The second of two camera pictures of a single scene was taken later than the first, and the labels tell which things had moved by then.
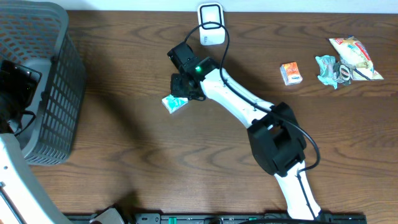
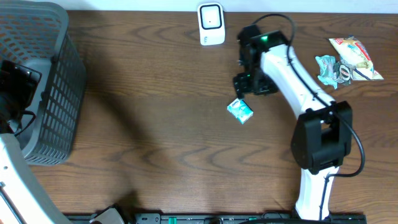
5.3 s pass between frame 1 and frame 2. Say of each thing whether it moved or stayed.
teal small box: moved
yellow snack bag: stayed
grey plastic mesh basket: stayed
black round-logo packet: stayed
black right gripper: moved
